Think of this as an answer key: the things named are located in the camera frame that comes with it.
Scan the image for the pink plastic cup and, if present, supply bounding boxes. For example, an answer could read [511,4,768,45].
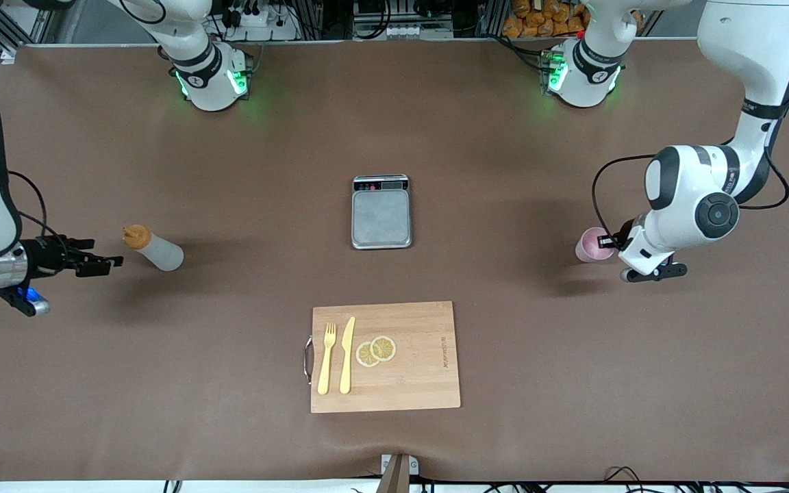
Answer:
[575,227,618,263]

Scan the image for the clear sauce bottle orange cap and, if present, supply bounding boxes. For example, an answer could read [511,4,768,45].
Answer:
[123,225,184,272]

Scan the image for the brown table mat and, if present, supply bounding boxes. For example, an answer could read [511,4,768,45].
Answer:
[0,38,789,483]

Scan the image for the silver digital kitchen scale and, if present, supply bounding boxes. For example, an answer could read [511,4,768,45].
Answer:
[351,175,414,251]

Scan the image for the pile of orange packets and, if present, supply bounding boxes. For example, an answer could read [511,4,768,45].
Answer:
[502,0,590,40]

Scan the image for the yellow plastic fork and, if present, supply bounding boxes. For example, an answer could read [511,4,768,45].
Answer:
[317,323,338,396]

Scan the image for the yellow plastic knife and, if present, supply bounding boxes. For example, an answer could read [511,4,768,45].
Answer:
[339,316,356,395]

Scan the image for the white power strip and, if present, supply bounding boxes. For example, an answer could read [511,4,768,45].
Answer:
[220,0,299,42]

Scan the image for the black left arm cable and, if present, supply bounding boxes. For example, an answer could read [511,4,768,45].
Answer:
[592,155,657,240]

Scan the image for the aluminium frame profile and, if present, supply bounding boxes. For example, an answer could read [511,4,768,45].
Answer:
[0,7,34,66]

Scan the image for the wooden cutting board metal handle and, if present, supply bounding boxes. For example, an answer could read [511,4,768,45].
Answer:
[303,301,462,414]

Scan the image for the black floor cables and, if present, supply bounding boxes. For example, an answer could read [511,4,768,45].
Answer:
[603,466,789,493]

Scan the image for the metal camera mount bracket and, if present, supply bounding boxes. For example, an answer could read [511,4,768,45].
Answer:
[375,453,421,493]

